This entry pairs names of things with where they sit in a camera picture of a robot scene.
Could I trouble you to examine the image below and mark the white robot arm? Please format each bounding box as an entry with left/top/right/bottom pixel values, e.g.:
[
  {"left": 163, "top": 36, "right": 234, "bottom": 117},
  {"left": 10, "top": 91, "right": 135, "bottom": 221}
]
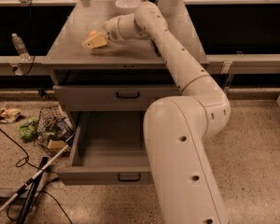
[{"left": 82, "top": 1, "right": 231, "bottom": 224}]

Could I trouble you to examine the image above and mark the grey upper drawer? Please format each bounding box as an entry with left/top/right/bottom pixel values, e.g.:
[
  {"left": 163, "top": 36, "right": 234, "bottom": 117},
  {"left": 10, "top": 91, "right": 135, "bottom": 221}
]
[{"left": 53, "top": 85, "right": 179, "bottom": 111}]

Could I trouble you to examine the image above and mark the orange fruit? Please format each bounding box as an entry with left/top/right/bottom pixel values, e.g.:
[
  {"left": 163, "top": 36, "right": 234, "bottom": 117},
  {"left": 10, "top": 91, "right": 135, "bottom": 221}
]
[{"left": 89, "top": 30, "right": 99, "bottom": 37}]

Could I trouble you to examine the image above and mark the grey open lower drawer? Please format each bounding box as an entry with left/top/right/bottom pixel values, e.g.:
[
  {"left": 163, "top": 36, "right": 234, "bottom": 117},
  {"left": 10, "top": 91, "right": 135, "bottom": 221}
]
[{"left": 58, "top": 111, "right": 153, "bottom": 186}]

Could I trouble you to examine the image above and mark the black tripod leg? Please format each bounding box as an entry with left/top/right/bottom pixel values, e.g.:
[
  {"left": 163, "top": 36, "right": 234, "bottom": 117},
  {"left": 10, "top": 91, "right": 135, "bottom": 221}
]
[{"left": 16, "top": 156, "right": 49, "bottom": 224}]

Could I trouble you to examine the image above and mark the crumpled tan bag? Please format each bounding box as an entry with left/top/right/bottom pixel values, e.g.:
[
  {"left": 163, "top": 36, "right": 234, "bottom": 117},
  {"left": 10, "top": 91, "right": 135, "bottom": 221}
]
[{"left": 0, "top": 108, "right": 21, "bottom": 123}]

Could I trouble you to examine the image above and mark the dark snack bar wrapper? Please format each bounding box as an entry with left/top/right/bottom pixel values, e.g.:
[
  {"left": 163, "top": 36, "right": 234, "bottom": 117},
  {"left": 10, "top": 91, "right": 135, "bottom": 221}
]
[{"left": 151, "top": 40, "right": 161, "bottom": 57}]

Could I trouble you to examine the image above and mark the white ceramic bowl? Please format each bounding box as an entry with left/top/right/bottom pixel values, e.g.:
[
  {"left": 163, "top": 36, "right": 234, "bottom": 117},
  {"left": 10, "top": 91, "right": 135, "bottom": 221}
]
[{"left": 115, "top": 0, "right": 142, "bottom": 14}]

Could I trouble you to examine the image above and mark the green snack bag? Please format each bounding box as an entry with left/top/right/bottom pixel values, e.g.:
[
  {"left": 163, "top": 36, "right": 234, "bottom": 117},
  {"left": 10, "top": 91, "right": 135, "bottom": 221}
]
[{"left": 17, "top": 117, "right": 38, "bottom": 143}]

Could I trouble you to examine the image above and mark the clear plastic water bottle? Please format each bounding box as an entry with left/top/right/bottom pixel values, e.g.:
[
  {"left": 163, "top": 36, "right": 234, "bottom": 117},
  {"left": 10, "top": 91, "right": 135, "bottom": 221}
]
[{"left": 11, "top": 33, "right": 31, "bottom": 62}]

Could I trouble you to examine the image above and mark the white and black stick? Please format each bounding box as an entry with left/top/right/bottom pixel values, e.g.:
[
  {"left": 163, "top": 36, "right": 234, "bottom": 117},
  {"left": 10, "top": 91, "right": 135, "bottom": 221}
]
[{"left": 0, "top": 145, "right": 69, "bottom": 213}]

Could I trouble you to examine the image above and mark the grey drawer cabinet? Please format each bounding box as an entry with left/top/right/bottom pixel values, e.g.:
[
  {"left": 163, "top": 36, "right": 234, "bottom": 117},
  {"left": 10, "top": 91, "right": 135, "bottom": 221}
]
[{"left": 45, "top": 0, "right": 205, "bottom": 123}]

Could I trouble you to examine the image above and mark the yellow sponge block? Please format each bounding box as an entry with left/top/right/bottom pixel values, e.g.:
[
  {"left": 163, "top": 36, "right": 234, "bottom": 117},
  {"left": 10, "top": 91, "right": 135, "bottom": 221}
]
[{"left": 48, "top": 140, "right": 66, "bottom": 149}]

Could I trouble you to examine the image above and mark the wire mesh basket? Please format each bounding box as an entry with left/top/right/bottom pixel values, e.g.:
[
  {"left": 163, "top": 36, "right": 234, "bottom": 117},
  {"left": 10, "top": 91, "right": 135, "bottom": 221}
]
[{"left": 35, "top": 106, "right": 75, "bottom": 156}]

